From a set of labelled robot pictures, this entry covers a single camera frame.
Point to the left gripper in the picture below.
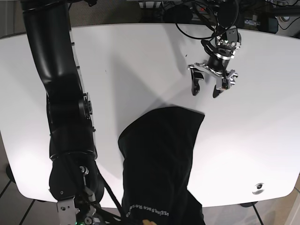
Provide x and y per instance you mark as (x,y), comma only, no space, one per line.
(224,79)

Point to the black printed T-shirt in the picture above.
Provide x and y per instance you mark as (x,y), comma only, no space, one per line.
(158,156)

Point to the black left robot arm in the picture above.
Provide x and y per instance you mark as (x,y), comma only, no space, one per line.
(220,16)

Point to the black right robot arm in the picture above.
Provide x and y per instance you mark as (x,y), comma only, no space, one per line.
(75,181)

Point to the person's bare hand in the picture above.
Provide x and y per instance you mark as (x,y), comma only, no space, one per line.
(147,222)

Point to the right chrome table grommet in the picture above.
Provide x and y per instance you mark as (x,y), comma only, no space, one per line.
(258,188)

